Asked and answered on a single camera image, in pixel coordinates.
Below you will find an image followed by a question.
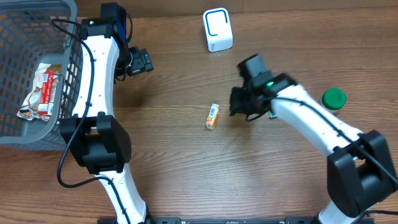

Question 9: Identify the white crumpled snack wrapper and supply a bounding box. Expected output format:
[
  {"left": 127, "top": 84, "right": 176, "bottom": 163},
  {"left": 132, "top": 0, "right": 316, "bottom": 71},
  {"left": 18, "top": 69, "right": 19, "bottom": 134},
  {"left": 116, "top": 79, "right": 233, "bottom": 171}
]
[{"left": 17, "top": 63, "right": 62, "bottom": 121}]

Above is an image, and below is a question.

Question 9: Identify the grey plastic basket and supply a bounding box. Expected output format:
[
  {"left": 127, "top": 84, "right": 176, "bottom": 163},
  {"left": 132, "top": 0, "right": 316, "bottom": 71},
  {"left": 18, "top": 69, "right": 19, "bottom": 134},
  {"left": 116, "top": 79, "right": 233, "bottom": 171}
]
[{"left": 1, "top": 0, "right": 83, "bottom": 151}]

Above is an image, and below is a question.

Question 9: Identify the green lid jar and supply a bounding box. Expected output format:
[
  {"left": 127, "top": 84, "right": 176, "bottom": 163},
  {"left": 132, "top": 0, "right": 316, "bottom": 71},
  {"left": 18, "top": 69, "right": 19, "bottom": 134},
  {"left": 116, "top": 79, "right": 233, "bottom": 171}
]
[{"left": 320, "top": 88, "right": 347, "bottom": 113}]

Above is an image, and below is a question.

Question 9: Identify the small orange box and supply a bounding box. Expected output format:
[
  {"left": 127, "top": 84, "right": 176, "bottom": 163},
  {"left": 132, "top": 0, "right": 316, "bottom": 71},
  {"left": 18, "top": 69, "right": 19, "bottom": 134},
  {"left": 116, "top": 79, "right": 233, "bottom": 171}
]
[{"left": 206, "top": 103, "right": 220, "bottom": 130}]

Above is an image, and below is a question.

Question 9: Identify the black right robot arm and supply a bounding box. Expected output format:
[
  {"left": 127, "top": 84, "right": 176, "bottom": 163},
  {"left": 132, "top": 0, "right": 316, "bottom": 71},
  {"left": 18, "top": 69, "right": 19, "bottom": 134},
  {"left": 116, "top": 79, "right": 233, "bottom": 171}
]
[{"left": 229, "top": 71, "right": 397, "bottom": 223}]

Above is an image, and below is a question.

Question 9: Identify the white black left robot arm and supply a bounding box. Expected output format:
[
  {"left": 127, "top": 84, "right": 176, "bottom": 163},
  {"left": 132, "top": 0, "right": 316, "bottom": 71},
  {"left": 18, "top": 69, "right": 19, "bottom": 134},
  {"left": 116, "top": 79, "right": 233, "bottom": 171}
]
[{"left": 57, "top": 16, "right": 154, "bottom": 223}]

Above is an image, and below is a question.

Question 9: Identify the teal white tissue pack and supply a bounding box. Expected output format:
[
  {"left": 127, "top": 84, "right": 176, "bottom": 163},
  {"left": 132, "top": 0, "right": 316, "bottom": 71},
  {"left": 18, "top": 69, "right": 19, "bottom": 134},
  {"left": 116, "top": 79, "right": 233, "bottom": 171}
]
[{"left": 268, "top": 111, "right": 277, "bottom": 119}]

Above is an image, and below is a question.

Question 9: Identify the white barcode scanner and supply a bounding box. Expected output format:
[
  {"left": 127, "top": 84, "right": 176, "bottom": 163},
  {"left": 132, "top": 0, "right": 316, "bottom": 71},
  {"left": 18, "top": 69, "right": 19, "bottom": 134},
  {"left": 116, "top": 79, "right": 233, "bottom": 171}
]
[{"left": 203, "top": 7, "right": 233, "bottom": 52}]

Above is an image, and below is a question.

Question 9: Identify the red snack bar box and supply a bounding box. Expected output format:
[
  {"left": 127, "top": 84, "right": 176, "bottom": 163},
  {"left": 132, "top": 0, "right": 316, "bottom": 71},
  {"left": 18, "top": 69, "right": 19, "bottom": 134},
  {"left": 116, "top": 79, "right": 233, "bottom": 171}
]
[{"left": 37, "top": 71, "right": 54, "bottom": 114}]

